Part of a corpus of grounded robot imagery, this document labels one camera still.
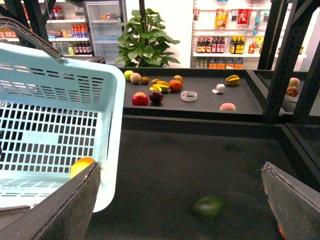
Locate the green potted plant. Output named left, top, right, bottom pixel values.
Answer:
left=115, top=8, right=180, bottom=68

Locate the black metal shelf frame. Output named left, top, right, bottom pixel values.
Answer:
left=0, top=0, right=320, bottom=123

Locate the brown basket handle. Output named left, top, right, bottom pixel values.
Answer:
left=0, top=17, right=65, bottom=59

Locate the green avocado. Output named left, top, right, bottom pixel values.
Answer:
left=191, top=196, right=225, bottom=221

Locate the brown kiwi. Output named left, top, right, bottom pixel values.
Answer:
left=140, top=76, right=150, bottom=85

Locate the pale round melon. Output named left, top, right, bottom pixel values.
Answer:
left=129, top=72, right=142, bottom=84

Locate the glass door refrigerator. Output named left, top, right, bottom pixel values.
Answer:
left=84, top=0, right=127, bottom=67

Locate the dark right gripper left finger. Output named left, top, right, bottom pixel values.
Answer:
left=0, top=162, right=100, bottom=240

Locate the pale peach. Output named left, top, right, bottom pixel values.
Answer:
left=219, top=102, right=236, bottom=112

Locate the red fruit on side shelf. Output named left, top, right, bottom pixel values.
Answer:
left=285, top=86, right=299, bottom=98

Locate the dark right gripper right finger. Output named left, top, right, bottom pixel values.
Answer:
left=261, top=161, right=320, bottom=240

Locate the red yellow apple behind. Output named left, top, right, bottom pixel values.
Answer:
left=172, top=75, right=184, bottom=83

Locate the light blue plastic basket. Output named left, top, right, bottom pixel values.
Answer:
left=0, top=43, right=126, bottom=212

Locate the yellow green star fruit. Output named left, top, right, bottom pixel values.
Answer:
left=226, top=74, right=240, bottom=86

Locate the small yellow brown fruit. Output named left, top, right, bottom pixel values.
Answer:
left=151, top=78, right=160, bottom=85

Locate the dark purple plum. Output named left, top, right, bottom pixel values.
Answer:
left=149, top=90, right=164, bottom=104

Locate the green apple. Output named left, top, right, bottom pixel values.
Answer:
left=123, top=70, right=134, bottom=82

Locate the yellow mango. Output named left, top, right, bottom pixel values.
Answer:
left=70, top=157, right=96, bottom=179

